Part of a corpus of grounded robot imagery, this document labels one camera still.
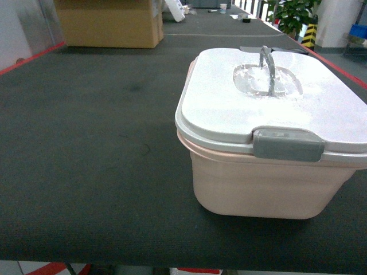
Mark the white box lid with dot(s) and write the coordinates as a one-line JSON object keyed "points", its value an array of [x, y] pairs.
{"points": [[274, 105]]}

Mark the pink plastic box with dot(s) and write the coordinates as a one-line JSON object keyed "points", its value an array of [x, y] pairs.
{"points": [[229, 183]]}

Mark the small black box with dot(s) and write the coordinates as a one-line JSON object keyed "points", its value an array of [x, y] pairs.
{"points": [[258, 49]]}

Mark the cardboard box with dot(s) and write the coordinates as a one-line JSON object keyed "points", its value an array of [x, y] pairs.
{"points": [[111, 24]]}

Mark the black table mat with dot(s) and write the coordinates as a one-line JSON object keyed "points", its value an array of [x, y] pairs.
{"points": [[92, 170]]}

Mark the white paper cup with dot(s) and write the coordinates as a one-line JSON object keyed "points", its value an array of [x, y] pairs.
{"points": [[223, 8]]}

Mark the green potted plant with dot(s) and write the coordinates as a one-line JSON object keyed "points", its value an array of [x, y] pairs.
{"points": [[292, 15]]}

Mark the small blue bin right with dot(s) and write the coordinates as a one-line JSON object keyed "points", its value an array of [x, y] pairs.
{"points": [[358, 30]]}

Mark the yellow black striped post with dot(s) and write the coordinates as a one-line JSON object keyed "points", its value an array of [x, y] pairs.
{"points": [[309, 38]]}

